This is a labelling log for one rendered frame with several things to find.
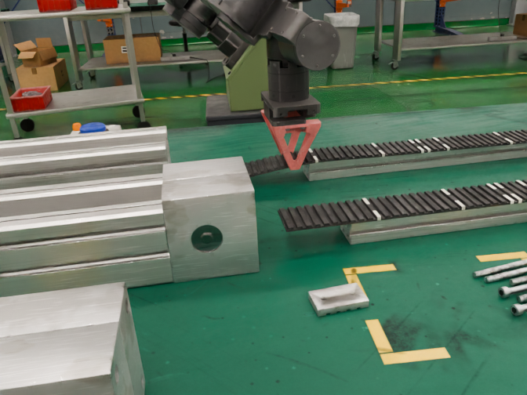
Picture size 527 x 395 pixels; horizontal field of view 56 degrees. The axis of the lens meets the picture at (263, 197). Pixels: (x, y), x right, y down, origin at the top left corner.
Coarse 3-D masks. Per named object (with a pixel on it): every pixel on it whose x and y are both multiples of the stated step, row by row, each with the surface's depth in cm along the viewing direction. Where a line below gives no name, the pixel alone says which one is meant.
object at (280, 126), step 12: (264, 108) 71; (276, 120) 67; (288, 120) 66; (300, 120) 66; (312, 120) 68; (276, 132) 67; (288, 132) 68; (312, 132) 68; (288, 156) 70; (300, 156) 70
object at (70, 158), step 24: (0, 144) 69; (24, 144) 69; (48, 144) 69; (72, 144) 70; (96, 144) 70; (120, 144) 71; (144, 144) 66; (168, 144) 73; (0, 168) 62; (24, 168) 63; (48, 168) 63; (72, 168) 65; (96, 168) 65; (120, 168) 65; (144, 168) 65
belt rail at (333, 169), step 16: (352, 160) 73; (368, 160) 74; (384, 160) 74; (400, 160) 74; (416, 160) 76; (432, 160) 75; (448, 160) 76; (464, 160) 76; (480, 160) 77; (496, 160) 77; (320, 176) 73; (336, 176) 74
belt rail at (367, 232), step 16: (480, 208) 57; (496, 208) 58; (512, 208) 58; (352, 224) 55; (368, 224) 56; (384, 224) 56; (400, 224) 56; (416, 224) 57; (432, 224) 58; (448, 224) 57; (464, 224) 58; (480, 224) 58; (496, 224) 59; (352, 240) 56; (368, 240) 56; (384, 240) 57
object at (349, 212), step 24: (432, 192) 60; (456, 192) 60; (480, 192) 59; (504, 192) 59; (288, 216) 56; (312, 216) 56; (336, 216) 56; (360, 216) 55; (384, 216) 55; (408, 216) 55
